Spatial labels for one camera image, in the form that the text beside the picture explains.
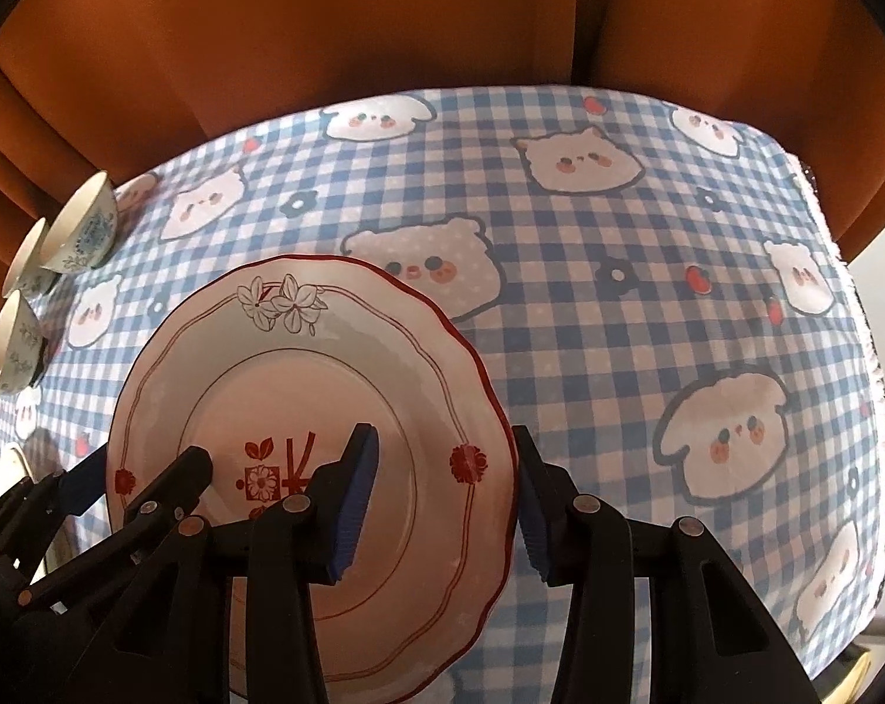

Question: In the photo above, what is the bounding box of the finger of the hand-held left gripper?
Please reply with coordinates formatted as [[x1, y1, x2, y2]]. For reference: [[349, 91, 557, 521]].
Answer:
[[0, 451, 110, 554], [17, 446, 215, 606]]

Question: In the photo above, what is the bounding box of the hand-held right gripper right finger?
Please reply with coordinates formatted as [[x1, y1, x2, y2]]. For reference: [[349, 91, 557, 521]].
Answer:
[[511, 424, 811, 704]]

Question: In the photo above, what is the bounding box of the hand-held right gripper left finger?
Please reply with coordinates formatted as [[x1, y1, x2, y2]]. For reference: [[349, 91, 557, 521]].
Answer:
[[94, 421, 381, 704]]

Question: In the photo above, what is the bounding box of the red-rimmed white plate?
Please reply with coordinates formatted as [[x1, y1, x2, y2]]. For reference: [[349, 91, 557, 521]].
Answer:
[[105, 254, 520, 702]]

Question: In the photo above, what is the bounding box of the white blue floral bowl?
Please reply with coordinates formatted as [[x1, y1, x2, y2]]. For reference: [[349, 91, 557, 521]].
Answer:
[[0, 288, 48, 395], [41, 171, 119, 274], [2, 218, 56, 298]]

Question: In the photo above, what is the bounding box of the blue checkered bear tablecloth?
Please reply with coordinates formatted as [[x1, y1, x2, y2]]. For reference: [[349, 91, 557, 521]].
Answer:
[[0, 86, 885, 704]]

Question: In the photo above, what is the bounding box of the orange curtain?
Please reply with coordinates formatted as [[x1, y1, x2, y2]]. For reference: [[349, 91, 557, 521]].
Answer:
[[0, 0, 885, 324]]

